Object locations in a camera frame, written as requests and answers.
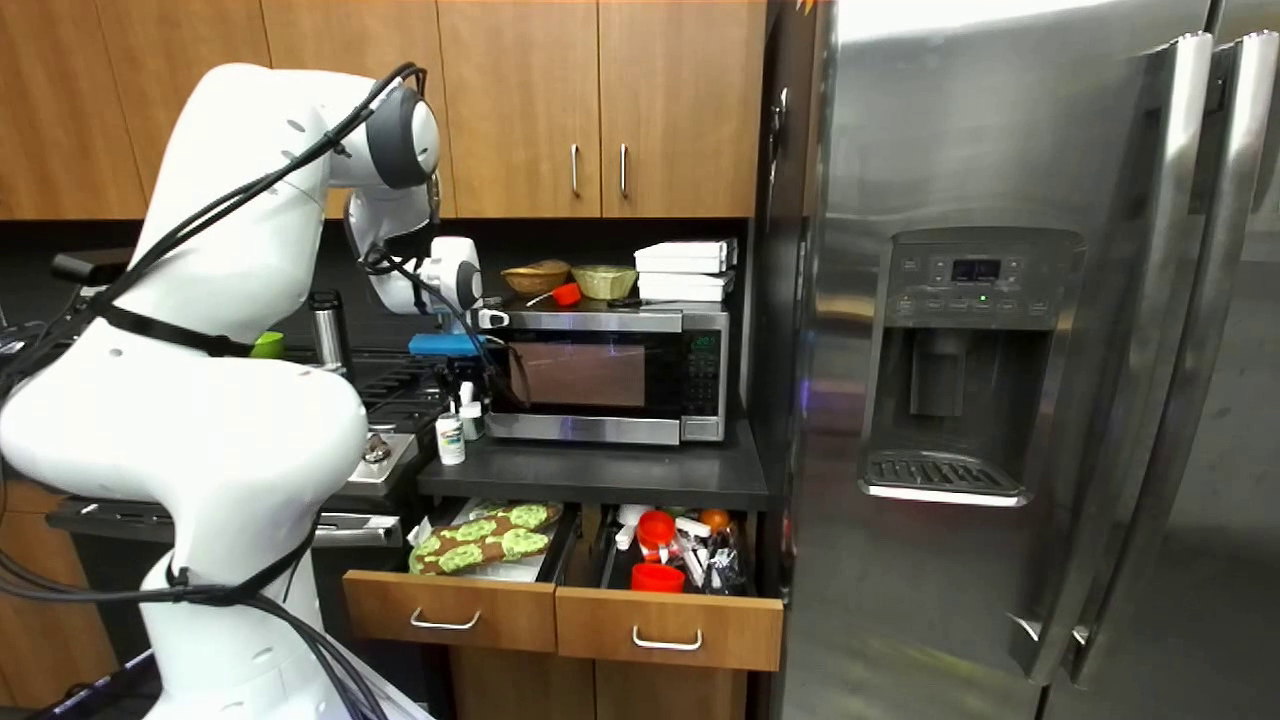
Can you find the small red object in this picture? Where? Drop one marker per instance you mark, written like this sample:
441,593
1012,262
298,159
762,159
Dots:
567,295

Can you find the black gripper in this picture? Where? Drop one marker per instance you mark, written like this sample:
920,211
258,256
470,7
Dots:
449,371

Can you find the bright green bowl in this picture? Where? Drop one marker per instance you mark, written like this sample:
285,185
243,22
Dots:
268,342

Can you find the wooden drawer with oven mitt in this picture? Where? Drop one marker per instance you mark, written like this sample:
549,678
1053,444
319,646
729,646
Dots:
453,607

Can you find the black gas stove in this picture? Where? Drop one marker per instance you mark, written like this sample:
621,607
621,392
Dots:
402,424

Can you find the wooden drawer with utensils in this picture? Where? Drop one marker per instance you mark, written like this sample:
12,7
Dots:
667,626

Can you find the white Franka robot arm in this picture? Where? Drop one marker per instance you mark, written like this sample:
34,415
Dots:
200,401

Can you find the steel cylinder shaker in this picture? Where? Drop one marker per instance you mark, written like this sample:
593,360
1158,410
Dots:
329,342

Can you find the wooden upper cabinets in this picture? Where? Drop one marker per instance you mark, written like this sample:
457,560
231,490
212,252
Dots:
603,105

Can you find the small white cup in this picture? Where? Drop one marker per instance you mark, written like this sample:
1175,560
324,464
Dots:
449,441

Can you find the white spray bottle green nozzle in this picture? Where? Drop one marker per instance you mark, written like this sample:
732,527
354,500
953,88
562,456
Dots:
473,416

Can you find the green woven bowl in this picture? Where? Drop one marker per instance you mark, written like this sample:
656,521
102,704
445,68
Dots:
603,281

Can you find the wooden lower cabinet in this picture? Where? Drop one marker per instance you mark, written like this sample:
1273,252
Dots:
603,690

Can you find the green brown quilted oven mitt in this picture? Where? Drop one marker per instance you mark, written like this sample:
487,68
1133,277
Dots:
482,538

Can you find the stainless steel microwave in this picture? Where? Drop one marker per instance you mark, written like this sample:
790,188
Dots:
604,376

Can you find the red plastic cup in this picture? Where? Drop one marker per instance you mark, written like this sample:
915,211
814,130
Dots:
654,531
656,578

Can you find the stainless steel refrigerator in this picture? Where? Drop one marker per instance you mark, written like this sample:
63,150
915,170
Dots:
1012,360

